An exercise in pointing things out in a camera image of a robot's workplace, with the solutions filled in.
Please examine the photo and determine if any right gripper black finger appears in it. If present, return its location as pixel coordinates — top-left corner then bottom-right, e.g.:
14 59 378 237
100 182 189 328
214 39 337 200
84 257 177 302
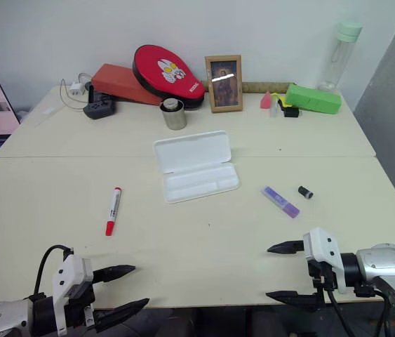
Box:
265 290 325 312
266 239 305 255

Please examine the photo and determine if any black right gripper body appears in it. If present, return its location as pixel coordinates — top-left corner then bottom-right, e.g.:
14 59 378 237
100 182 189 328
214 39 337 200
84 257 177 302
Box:
305 258 339 307

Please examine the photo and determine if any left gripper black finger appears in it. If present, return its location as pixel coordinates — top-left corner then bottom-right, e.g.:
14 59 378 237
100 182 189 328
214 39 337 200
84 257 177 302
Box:
93 298 151 334
91 264 137 285

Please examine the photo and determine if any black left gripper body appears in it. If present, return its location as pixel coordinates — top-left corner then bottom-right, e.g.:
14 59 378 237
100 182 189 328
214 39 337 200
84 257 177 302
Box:
64 279 97 330

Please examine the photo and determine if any white plastic case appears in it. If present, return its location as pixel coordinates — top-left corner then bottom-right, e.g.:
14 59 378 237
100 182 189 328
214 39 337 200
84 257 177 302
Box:
152 129 241 205

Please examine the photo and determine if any red oval pad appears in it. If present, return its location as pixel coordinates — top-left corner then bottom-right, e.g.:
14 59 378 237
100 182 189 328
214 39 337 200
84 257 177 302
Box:
131 44 207 110

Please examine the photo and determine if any purple highlighter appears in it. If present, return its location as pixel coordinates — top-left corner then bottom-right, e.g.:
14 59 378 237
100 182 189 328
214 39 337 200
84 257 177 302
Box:
260 185 301 220

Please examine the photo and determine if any small black cylinder sharpener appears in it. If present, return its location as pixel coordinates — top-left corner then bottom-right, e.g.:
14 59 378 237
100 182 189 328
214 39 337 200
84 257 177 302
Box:
297 185 315 201

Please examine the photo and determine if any red whiteboard marker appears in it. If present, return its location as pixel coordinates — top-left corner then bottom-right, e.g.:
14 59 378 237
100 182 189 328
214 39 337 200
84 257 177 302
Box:
105 187 123 237

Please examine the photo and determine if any clear plastic small tube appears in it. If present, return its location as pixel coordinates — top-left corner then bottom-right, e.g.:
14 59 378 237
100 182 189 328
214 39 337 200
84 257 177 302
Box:
268 91 280 118

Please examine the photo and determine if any green rectangular box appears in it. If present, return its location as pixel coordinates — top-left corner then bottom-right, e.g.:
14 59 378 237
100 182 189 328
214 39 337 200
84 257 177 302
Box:
284 83 343 116

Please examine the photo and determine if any brown rolled mat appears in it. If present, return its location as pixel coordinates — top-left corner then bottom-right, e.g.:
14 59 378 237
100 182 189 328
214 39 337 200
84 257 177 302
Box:
201 80 297 94

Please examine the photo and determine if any black power strip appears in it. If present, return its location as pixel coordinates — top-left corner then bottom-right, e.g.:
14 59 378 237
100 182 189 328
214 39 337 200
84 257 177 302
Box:
82 85 117 121

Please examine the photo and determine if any steel metal cup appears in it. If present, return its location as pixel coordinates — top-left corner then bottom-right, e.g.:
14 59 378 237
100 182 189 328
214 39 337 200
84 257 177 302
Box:
159 98 188 131

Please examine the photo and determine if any white plug charger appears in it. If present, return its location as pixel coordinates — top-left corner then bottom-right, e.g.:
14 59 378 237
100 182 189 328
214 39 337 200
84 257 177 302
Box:
69 81 87 97

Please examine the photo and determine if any red cardboard box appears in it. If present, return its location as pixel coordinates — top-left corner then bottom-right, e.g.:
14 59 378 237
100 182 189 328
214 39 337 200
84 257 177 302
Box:
91 62 165 107

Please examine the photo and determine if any clear bottle with green lid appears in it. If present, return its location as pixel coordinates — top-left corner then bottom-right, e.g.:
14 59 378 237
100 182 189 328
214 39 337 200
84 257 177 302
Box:
316 20 364 93

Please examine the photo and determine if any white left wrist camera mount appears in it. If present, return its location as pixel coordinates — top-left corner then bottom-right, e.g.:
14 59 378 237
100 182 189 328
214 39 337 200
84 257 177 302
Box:
52 253 95 335

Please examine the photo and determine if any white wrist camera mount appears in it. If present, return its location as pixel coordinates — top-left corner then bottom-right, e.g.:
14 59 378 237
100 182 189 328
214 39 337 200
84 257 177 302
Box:
52 253 95 335
302 227 349 295

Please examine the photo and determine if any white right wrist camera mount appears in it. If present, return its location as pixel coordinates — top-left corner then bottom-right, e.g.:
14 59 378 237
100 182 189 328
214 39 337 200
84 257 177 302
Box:
302 227 349 295

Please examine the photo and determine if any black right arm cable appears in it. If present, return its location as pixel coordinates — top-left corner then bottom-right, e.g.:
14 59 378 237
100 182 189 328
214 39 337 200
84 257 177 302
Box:
324 279 395 337

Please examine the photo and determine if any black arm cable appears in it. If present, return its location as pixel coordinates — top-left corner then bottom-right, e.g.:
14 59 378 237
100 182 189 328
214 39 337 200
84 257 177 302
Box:
324 279 395 337
33 244 75 300

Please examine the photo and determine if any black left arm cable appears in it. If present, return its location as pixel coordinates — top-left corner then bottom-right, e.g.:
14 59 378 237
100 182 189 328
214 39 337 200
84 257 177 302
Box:
33 244 75 300

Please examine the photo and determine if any wooden picture frame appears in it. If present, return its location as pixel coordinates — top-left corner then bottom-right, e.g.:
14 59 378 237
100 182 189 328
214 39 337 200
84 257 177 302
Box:
203 53 244 114

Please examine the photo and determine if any white charger with cables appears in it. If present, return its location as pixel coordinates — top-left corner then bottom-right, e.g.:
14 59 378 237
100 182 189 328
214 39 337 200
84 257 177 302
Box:
59 72 93 114

